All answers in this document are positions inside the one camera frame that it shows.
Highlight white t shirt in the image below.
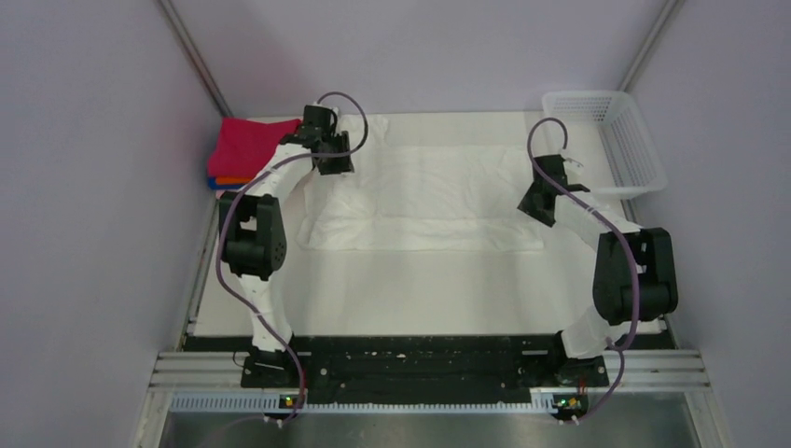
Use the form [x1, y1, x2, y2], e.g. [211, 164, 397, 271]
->
[297, 116, 544, 253]

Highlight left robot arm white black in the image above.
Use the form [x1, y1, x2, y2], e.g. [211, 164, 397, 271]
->
[215, 103, 356, 387]

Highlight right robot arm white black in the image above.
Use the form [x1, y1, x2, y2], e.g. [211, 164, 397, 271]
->
[518, 155, 678, 385]

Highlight folded crimson t shirt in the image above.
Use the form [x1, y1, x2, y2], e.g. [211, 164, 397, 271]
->
[206, 119, 301, 179]

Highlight white plastic basket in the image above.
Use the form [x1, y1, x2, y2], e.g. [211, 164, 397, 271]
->
[542, 91, 668, 200]

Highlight folded orange t shirt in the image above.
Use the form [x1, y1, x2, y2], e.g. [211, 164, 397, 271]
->
[214, 176, 252, 186]

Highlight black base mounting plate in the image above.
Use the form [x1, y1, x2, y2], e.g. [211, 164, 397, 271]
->
[241, 335, 609, 405]

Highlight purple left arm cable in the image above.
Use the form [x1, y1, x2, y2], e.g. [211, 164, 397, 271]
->
[214, 91, 370, 427]

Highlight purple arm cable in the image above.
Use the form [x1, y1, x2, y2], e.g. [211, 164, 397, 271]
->
[526, 117, 642, 425]
[214, 91, 370, 427]

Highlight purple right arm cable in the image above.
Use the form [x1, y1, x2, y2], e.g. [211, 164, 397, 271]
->
[526, 117, 642, 425]

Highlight white slotted cable duct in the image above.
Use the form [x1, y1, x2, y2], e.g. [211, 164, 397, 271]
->
[170, 392, 559, 415]

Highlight aluminium extrusion rail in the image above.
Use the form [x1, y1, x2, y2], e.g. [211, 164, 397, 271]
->
[148, 350, 711, 393]

